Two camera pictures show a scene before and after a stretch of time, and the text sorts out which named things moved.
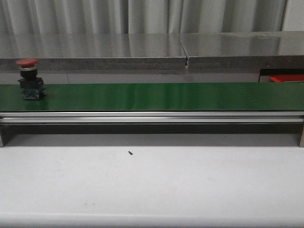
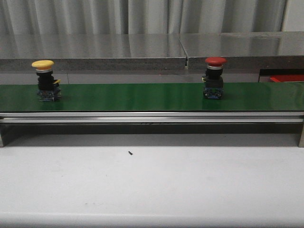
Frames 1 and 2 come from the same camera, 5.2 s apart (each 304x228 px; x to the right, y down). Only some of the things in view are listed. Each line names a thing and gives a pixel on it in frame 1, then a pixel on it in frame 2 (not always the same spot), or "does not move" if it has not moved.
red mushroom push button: x=32 y=87 → x=213 y=78
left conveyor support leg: x=1 y=145 does not move
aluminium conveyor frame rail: x=153 y=117 does not move
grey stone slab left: x=94 y=51 does not move
